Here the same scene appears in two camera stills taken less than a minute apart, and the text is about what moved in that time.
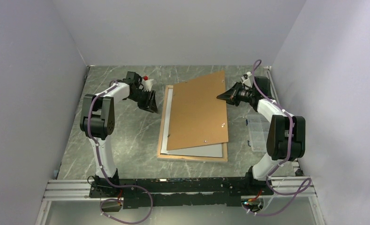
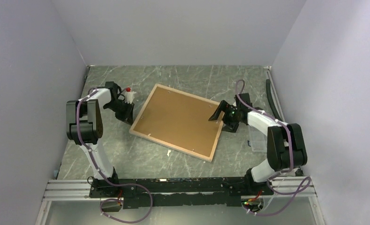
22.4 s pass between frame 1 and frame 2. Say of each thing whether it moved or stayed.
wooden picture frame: moved
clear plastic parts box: stayed
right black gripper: moved
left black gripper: moved
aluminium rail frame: stayed
